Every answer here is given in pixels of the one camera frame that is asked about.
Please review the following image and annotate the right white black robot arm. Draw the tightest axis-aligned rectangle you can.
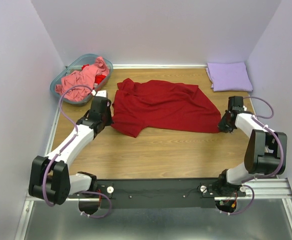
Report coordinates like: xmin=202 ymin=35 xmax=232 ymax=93
xmin=212 ymin=96 xmax=287 ymax=196

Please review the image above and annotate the pink t shirt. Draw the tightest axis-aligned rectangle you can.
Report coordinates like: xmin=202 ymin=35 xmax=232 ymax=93
xmin=55 ymin=56 xmax=110 ymax=103

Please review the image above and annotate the folded lavender t shirt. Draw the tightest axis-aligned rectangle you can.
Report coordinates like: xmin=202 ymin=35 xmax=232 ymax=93
xmin=206 ymin=62 xmax=253 ymax=92

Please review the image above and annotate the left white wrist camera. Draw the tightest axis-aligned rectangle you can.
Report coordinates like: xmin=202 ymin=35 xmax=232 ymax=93
xmin=91 ymin=90 xmax=108 ymax=98

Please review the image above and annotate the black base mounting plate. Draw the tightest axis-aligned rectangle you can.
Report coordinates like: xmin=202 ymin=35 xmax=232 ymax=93
xmin=69 ymin=177 xmax=245 ymax=210

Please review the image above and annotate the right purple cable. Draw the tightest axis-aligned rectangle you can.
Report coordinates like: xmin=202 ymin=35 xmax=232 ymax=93
xmin=219 ymin=96 xmax=286 ymax=216

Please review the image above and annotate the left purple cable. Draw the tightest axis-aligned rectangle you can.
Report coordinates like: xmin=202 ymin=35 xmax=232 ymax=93
xmin=42 ymin=84 xmax=113 ymax=219

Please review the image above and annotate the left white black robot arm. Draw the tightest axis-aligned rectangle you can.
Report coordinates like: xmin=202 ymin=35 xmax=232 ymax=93
xmin=29 ymin=90 xmax=113 ymax=207

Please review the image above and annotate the clear blue plastic bin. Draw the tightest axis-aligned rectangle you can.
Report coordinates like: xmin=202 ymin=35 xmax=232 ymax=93
xmin=50 ymin=53 xmax=114 ymax=107

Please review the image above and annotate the dark red t shirt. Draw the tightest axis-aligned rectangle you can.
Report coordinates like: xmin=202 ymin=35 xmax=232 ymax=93
xmin=112 ymin=78 xmax=221 ymax=138

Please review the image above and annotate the purple cable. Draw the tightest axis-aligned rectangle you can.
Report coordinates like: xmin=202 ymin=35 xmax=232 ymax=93
xmin=42 ymin=84 xmax=113 ymax=219
xmin=219 ymin=96 xmax=286 ymax=216

